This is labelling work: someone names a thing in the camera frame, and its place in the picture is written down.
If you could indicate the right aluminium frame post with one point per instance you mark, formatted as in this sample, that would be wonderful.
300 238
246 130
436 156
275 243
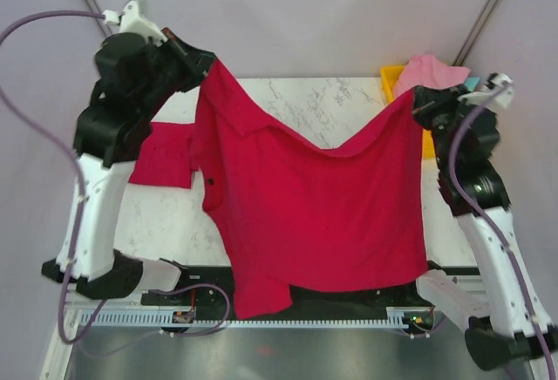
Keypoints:
476 30

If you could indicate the light blue t-shirt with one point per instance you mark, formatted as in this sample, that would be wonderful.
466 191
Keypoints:
471 83

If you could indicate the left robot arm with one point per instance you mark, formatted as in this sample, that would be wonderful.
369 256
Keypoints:
105 149

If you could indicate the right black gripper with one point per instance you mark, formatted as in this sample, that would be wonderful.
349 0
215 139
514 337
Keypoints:
429 100

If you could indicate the yellow plastic tray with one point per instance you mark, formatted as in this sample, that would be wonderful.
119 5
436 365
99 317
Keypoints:
389 76

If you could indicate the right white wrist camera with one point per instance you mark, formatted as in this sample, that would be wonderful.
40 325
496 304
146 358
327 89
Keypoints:
498 89

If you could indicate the red t-shirt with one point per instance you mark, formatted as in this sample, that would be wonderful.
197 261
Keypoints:
292 214
164 159

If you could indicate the white slotted cable duct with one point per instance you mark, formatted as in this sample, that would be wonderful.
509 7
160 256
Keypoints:
174 319

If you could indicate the pink t-shirt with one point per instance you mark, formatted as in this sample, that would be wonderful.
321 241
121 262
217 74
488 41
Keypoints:
428 71

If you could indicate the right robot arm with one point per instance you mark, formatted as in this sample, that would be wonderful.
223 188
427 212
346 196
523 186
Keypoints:
512 324

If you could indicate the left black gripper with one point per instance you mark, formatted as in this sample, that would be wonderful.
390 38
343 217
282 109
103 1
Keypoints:
194 63

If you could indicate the folded red t-shirt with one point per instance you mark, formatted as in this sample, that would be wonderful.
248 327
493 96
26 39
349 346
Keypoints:
164 159

